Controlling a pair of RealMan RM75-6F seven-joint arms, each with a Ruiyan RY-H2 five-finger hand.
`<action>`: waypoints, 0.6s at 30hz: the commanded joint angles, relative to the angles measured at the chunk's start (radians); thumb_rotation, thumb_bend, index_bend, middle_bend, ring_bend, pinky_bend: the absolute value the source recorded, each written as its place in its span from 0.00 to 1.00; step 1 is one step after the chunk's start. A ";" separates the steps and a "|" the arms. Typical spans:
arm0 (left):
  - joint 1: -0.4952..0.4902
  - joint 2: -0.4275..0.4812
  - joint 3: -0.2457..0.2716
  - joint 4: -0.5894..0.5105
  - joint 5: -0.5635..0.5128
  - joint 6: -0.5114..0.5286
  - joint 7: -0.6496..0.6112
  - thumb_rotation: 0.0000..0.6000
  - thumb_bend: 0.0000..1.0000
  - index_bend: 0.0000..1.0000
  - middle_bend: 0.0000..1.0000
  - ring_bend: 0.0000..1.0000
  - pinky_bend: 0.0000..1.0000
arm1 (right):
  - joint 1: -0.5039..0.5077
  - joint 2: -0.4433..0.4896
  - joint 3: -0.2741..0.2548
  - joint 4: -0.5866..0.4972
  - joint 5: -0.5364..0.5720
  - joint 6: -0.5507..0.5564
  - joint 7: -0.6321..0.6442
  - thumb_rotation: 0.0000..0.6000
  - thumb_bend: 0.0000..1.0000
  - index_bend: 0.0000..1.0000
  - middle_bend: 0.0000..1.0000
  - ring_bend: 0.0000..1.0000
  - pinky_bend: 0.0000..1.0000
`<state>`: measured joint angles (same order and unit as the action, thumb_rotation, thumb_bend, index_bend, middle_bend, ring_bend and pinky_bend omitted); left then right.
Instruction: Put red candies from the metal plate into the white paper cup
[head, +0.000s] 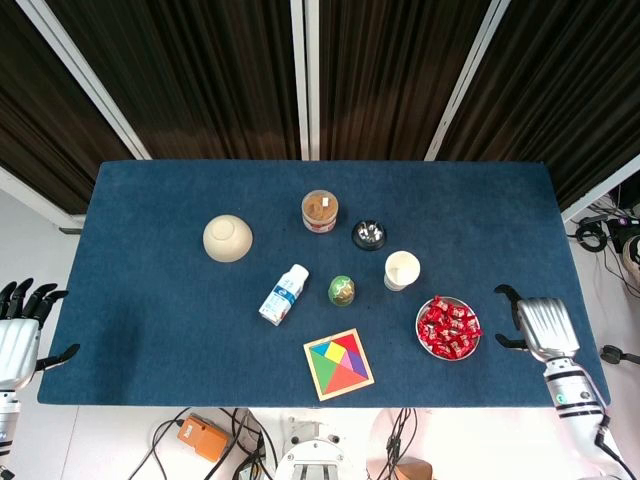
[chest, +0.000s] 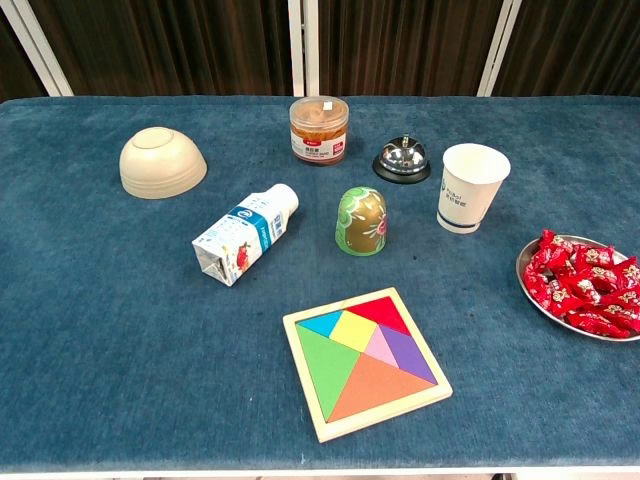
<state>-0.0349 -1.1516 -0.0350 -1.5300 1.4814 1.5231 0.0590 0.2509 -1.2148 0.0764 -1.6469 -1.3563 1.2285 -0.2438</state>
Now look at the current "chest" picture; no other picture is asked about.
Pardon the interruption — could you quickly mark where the red tangram triangle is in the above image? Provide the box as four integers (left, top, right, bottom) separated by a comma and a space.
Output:
344, 296, 413, 337

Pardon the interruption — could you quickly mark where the dark brown curtain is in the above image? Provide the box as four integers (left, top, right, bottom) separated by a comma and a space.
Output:
27, 0, 294, 97
318, 0, 505, 97
492, 0, 640, 97
0, 9, 50, 104

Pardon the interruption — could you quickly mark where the silver service bell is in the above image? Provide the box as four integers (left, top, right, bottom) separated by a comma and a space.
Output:
372, 133, 432, 185

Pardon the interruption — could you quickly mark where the white frame post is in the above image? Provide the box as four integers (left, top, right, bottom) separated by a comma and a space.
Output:
0, 0, 75, 97
477, 0, 524, 97
287, 0, 306, 97
303, 0, 321, 97

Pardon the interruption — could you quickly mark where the blue velvet tablecloth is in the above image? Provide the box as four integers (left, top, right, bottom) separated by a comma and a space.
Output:
0, 94, 640, 474

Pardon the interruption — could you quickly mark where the wooden tangram tray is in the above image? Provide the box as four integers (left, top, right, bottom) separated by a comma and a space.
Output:
282, 286, 454, 445

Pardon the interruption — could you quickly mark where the beige upturned bowl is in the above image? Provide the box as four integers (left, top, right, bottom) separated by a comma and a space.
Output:
118, 126, 209, 201

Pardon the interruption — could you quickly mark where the purple tangram parallelogram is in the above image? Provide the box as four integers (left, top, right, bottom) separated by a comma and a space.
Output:
378, 324, 440, 386

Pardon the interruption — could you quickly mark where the cyan tangram triangle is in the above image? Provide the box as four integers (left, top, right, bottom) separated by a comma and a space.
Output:
296, 310, 346, 339

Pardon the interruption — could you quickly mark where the silver metal plate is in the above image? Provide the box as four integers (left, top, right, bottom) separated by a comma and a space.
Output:
516, 234, 640, 343

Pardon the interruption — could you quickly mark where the yellow tangram square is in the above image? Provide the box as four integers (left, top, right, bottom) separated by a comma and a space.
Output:
328, 310, 380, 354

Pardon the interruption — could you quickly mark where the clear plastic snack jar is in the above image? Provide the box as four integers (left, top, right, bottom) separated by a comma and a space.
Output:
288, 95, 350, 165

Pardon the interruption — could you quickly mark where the green gold nesting doll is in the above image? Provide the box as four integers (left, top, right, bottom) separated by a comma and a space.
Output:
334, 186, 389, 257

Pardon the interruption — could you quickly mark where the green tangram triangle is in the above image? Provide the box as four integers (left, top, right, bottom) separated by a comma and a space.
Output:
295, 324, 363, 423

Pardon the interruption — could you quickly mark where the white paper cup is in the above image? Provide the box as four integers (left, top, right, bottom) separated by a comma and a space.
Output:
436, 143, 512, 235

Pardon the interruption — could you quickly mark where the white blue milk carton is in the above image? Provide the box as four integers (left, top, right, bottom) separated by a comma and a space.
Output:
191, 183, 300, 288

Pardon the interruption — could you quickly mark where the orange tangram triangle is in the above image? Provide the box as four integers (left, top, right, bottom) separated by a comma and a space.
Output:
327, 352, 440, 423

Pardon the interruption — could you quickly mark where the pink tangram triangle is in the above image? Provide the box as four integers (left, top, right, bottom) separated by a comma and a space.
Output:
360, 324, 401, 371

